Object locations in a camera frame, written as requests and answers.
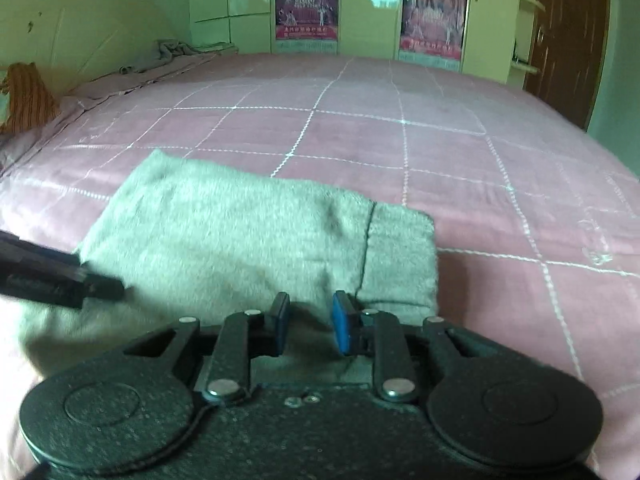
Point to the cream wardrobe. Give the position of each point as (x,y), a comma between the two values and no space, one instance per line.
(370,10)

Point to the bed with pink checked sheet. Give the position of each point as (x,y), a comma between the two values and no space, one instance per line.
(400,160)

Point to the grey-green pants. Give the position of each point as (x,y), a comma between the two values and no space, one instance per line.
(225,230)

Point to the brown wooden door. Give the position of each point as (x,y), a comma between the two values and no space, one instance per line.
(565,40)

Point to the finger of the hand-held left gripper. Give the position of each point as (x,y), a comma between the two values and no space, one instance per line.
(60,285)

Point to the cream corner shelf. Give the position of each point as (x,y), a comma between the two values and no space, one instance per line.
(527,25)

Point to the orange striped pillow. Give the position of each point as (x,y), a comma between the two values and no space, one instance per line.
(27,100)

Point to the cream round headboard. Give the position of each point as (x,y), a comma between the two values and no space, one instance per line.
(75,25)

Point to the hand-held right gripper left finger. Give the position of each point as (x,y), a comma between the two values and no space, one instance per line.
(281,322)

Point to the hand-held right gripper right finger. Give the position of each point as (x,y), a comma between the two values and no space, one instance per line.
(342,325)

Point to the wall poster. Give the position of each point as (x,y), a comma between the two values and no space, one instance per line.
(306,5)
(432,17)

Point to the grey crumpled cloth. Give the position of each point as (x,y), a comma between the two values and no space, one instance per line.
(170,52)

